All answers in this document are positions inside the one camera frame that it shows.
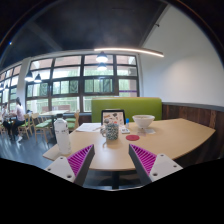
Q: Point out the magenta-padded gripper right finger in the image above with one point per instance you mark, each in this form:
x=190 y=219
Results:
x=165 y=166

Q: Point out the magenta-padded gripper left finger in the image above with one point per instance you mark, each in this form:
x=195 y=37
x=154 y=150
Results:
x=56 y=167

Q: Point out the clear plastic water bottle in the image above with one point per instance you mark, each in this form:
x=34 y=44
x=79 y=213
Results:
x=62 y=136

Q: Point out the grey napkin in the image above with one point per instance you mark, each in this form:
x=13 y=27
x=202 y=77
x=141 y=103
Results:
x=148 y=131

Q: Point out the flat round red coaster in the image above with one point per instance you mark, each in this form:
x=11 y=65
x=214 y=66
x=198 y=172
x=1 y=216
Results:
x=132 y=137

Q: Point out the wooden chairs with green seats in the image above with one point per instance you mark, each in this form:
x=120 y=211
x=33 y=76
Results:
x=41 y=126

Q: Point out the white ceramic bowl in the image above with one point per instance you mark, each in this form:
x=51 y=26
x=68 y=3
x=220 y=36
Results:
x=143 y=120

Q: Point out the white paper booklet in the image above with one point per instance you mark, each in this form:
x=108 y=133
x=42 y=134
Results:
x=88 y=127

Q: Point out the small white card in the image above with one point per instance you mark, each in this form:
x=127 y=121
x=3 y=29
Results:
x=125 y=131

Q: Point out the light wooden dining table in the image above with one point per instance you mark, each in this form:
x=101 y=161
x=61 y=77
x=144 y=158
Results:
x=53 y=113

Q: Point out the small blue-capped bottle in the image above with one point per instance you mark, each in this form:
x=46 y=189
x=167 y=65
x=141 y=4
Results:
x=127 y=123

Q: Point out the patterned ceramic mug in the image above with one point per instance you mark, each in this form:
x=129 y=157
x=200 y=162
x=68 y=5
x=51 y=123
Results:
x=111 y=131

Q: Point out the person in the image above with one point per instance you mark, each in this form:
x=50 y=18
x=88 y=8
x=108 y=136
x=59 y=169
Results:
x=4 y=115
x=19 y=115

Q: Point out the green upholstered bench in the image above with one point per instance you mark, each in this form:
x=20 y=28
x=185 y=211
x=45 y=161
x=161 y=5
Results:
x=133 y=106

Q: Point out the black-framed picture stand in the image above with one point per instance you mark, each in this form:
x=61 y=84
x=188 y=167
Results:
x=115 y=116

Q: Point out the large dark-framed multi-pane window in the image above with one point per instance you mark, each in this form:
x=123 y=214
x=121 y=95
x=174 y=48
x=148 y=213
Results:
x=66 y=86

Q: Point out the dark pendant ceiling lamps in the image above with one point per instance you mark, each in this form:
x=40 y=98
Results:
x=102 y=57

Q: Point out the curved linear ceiling light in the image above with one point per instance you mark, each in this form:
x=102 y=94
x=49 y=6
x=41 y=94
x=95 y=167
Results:
x=133 y=50

